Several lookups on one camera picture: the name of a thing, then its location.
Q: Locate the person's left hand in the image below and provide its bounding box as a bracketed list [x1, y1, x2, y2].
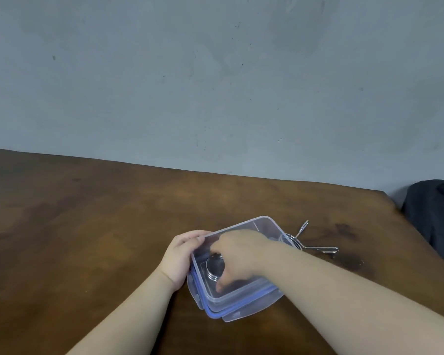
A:
[157, 230, 212, 293]

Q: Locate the person's right hand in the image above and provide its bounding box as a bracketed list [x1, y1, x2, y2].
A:
[210, 230, 286, 293]

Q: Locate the round metal spring clamp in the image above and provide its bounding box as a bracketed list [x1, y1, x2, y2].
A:
[206, 253, 226, 282]

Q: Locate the clear plastic container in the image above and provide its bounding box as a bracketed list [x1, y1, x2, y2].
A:
[190, 216, 295, 304]

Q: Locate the person's left forearm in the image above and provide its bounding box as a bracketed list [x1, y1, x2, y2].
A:
[66, 269, 179, 355]

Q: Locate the person's right forearm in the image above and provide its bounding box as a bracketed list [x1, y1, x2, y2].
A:
[263, 245, 444, 355]

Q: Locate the clear lid with blue seal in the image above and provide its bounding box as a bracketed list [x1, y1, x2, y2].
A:
[186, 268, 285, 323]

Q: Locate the dark fabric bag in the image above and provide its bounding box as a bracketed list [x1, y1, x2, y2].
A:
[401, 179, 444, 278]

